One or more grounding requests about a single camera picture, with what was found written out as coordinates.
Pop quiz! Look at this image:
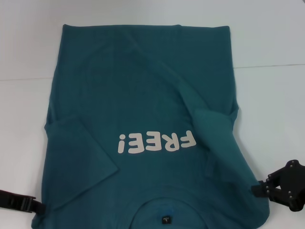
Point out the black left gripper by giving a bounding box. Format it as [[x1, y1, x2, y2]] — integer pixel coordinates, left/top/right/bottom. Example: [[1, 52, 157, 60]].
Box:
[[0, 189, 46, 215]]

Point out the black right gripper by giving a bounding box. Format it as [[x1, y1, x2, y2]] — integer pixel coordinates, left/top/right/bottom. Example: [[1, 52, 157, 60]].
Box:
[[251, 159, 305, 212]]

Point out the teal blue FREE! t-shirt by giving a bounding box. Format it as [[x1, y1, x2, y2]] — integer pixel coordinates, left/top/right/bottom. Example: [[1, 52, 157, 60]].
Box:
[[30, 23, 271, 229]]

